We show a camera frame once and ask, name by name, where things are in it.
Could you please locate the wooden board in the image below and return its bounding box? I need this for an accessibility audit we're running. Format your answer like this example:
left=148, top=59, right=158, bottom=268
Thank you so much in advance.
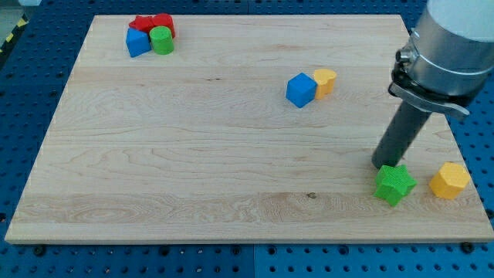
left=5, top=15, right=493, bottom=245

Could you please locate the blue cube block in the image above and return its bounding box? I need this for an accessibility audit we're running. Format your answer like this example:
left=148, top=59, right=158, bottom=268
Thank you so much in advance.
left=286, top=73, right=317, bottom=108

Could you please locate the green cylinder block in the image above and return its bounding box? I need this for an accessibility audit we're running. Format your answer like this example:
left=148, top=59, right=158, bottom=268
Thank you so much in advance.
left=149, top=26, right=174, bottom=55

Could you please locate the red rounded block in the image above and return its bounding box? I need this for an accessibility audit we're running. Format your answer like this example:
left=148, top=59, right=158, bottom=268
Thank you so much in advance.
left=151, top=13, right=175, bottom=38

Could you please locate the green star block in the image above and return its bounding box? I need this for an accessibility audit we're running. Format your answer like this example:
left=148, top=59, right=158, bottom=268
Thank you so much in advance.
left=374, top=164, right=418, bottom=207

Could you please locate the blue triangle block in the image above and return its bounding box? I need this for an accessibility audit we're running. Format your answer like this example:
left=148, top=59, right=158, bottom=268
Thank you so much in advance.
left=126, top=28, right=151, bottom=57

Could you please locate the yellow hexagon block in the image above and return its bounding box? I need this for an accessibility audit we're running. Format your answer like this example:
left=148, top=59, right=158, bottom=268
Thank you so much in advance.
left=429, top=162, right=471, bottom=199

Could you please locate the red star block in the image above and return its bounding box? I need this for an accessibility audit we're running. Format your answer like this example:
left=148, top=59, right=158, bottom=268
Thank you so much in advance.
left=128, top=15, right=154, bottom=33

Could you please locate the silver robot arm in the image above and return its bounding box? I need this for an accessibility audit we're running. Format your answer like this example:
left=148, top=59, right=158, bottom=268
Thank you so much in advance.
left=389, top=0, right=493, bottom=120

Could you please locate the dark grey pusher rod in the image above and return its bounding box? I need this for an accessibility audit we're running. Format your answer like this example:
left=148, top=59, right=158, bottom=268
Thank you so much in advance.
left=371, top=101, right=431, bottom=168

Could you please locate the yellow heart block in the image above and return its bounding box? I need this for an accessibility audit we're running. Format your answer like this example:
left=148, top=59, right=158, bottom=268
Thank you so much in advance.
left=313, top=69, right=337, bottom=100

